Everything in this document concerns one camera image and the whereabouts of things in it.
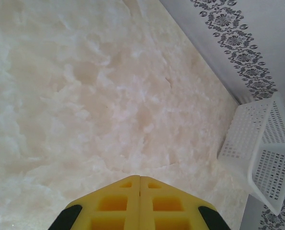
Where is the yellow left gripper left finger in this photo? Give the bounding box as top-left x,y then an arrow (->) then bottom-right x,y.
50,175 -> 140,230

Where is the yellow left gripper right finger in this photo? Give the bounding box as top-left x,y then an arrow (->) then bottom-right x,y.
139,176 -> 230,230

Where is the white perforated plastic basket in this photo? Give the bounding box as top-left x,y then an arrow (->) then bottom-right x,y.
217,95 -> 285,216

